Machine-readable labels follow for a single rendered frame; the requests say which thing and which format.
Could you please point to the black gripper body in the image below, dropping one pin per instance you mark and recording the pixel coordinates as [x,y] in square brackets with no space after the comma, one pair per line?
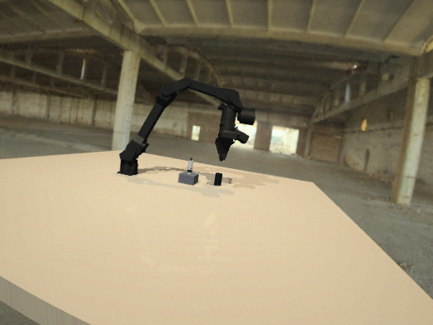
[226,131]

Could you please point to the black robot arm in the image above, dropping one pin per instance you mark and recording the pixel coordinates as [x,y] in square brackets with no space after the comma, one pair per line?
[166,95]

